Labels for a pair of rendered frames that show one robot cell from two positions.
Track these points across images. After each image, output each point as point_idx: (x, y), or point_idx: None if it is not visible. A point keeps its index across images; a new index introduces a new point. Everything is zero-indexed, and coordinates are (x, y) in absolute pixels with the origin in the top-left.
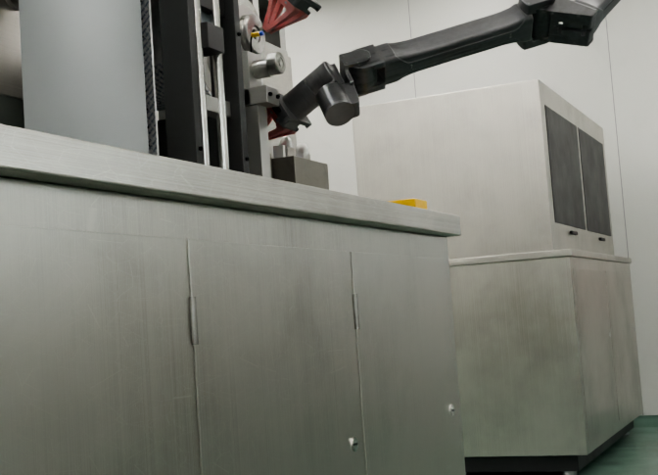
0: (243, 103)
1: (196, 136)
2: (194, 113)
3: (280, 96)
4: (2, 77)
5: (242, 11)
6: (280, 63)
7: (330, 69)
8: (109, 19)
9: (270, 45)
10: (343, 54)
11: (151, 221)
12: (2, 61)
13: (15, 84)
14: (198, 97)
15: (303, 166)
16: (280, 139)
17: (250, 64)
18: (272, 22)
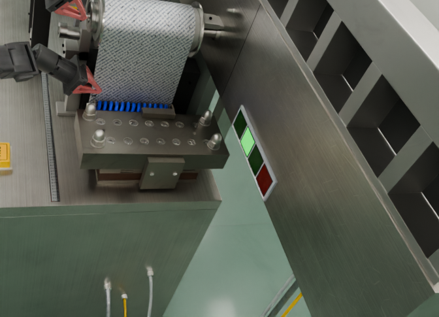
0: (32, 14)
1: (29, 8)
2: None
3: (74, 62)
4: (185, 0)
5: None
6: (58, 29)
7: (33, 48)
8: None
9: (400, 221)
10: (25, 41)
11: None
12: None
13: None
14: None
15: (77, 123)
16: (326, 308)
17: (79, 27)
18: (76, 9)
